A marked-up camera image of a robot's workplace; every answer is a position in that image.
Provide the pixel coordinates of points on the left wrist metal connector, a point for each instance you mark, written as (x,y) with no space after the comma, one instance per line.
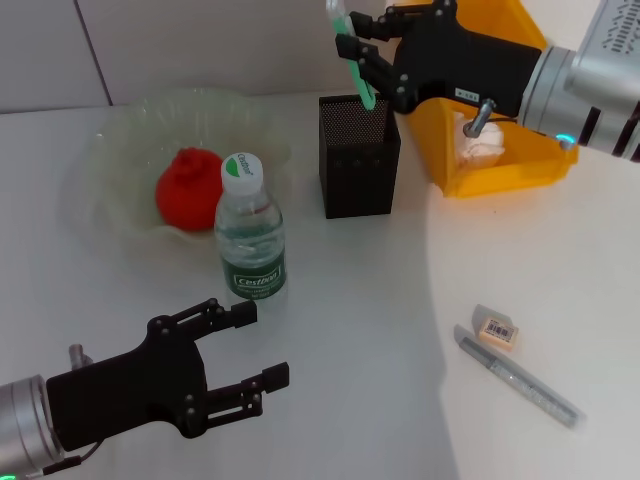
(79,354)

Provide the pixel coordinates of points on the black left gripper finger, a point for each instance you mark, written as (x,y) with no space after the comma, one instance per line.
(245,314)
(276,376)

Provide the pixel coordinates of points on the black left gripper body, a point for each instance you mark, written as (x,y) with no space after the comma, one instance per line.
(130,390)

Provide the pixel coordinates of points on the right wrist metal connector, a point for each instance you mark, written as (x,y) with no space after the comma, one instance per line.
(479,117)

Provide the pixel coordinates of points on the grey pen in clear sleeve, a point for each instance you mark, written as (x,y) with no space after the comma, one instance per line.
(525,385)

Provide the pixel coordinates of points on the pale green glass fruit plate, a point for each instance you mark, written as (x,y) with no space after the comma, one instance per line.
(130,150)

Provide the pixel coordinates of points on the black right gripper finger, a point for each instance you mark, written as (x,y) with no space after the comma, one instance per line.
(380,25)
(350,48)

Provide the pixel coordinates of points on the red knitted toy orange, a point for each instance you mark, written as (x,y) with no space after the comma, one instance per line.
(187,195)

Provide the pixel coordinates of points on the black mesh pen holder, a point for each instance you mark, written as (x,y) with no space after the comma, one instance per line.
(357,170)

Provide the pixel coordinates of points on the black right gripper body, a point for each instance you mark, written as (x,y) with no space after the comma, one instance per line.
(460,65)

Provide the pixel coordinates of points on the beige eraser with barcode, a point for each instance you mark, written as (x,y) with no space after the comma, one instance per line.
(497,330)

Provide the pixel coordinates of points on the white paper ball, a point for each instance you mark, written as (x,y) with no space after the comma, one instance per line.
(480,147)

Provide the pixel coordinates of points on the clear green-label water bottle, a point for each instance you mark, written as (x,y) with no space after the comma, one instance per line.
(250,240)

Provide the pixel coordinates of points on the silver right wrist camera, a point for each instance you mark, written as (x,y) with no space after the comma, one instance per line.
(610,50)

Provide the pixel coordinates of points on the wrist metal connector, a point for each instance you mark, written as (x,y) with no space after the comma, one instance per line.
(79,354)
(479,117)

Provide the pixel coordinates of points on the yellow plastic bin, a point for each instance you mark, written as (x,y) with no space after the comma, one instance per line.
(500,175)

